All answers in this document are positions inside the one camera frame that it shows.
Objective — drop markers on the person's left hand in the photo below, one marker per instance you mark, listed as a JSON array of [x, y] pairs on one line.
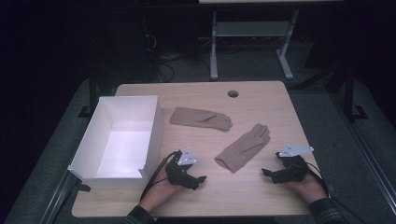
[[158, 193]]

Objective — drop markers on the person's right hand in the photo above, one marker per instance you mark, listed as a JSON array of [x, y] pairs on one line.
[[308, 188]]

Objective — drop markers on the aluminium floor rail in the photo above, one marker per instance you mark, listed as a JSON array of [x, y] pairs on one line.
[[57, 199], [367, 155]]

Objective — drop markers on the black metal stand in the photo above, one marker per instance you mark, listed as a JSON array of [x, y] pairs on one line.
[[92, 93], [350, 93]]

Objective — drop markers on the grey metal stand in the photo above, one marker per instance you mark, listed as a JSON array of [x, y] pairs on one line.
[[252, 29]]

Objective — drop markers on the beige knit glove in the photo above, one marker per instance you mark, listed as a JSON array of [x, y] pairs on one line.
[[243, 149], [199, 118]]

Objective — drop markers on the white box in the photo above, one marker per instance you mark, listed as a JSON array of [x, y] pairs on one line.
[[124, 149]]

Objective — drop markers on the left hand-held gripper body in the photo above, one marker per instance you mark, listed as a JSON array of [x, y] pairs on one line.
[[179, 174]]

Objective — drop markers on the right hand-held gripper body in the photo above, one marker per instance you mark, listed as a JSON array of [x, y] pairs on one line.
[[292, 168]]

